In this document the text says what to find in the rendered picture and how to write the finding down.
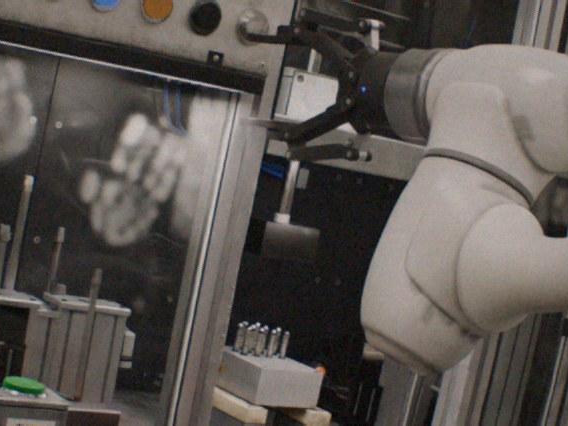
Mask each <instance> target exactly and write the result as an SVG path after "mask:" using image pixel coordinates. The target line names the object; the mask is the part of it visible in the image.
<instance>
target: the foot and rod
mask: <svg viewBox="0 0 568 426"><path fill-rule="evenodd" d="M301 162H302V161H289V160H287V159H286V165H284V169H283V174H282V180H281V185H280V190H279V196H278V201H277V207H276V212H275V216H274V219H267V217H261V216H253V215H250V220H249V225H248V229H247V235H246V240H245V244H243V249H242V251H246V252H249V253H252V254H255V255H259V256H264V257H271V258H279V259H287V261H294V262H302V263H309V264H314V262H315V257H316V252H317V247H318V241H319V236H320V230H319V229H316V228H312V227H308V226H305V225H301V224H297V223H293V222H289V221H290V215H291V210H292V205H293V199H294V194H295V188H296V184H297V179H298V173H300V168H301Z"/></svg>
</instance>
